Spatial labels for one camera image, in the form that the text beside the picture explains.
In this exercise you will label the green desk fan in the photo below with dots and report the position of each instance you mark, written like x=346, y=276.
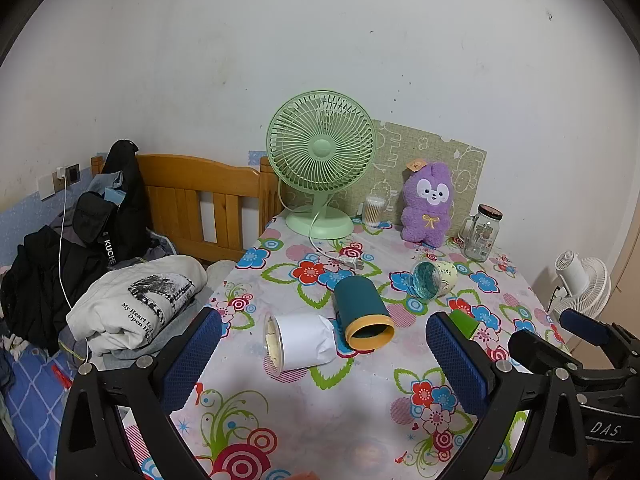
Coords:
x=320, y=147

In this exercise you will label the blue checked bed sheet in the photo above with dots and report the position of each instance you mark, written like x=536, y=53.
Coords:
x=35, y=385

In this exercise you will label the folded white printed sweatshirt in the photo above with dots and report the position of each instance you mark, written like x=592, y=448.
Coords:
x=150, y=285

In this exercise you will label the small red object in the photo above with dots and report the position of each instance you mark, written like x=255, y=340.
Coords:
x=61, y=377

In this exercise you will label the grey bedding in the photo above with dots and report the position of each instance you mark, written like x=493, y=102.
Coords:
x=220, y=272

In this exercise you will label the glass jar mug with lid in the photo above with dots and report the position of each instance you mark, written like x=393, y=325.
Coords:
x=482, y=235

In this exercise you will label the grey folded clothing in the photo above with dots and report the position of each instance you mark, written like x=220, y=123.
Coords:
x=165, y=337

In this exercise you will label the wall socket panel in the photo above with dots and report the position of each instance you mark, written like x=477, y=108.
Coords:
x=73, y=174

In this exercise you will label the white floor fan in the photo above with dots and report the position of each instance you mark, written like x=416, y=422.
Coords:
x=590, y=280

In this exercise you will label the white cup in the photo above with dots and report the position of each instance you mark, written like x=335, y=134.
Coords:
x=300, y=342

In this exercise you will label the wooden bed headboard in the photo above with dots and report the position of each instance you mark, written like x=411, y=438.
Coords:
x=200, y=175

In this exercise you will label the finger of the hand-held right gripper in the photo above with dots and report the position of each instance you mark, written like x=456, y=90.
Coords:
x=582, y=325
x=537, y=347

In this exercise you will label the floral tablecloth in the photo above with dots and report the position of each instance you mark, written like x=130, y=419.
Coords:
x=300, y=410

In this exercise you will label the white charger plug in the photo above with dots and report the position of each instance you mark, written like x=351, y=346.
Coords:
x=61, y=173

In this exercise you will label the purple plush toy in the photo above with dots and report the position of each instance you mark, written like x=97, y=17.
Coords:
x=427, y=210

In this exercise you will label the beige door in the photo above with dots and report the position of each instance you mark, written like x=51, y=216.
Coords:
x=627, y=260

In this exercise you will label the cream mug with teal inside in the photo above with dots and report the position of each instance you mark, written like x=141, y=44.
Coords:
x=445, y=275

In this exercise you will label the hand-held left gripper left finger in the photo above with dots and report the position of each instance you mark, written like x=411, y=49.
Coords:
x=192, y=355

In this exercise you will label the black clothing pile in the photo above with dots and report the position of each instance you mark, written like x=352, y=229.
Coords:
x=40, y=280

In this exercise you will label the blue grey garment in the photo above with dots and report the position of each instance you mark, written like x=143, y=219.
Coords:
x=107, y=182

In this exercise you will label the clear cotton swab jar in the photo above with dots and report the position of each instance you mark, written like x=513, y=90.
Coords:
x=375, y=212

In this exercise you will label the teal cup with yellow rim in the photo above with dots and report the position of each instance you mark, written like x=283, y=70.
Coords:
x=357, y=302

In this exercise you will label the small green block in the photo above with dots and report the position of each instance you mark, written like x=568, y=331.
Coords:
x=465, y=324

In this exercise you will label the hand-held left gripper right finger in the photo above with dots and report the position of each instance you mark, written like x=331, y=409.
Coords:
x=457, y=365

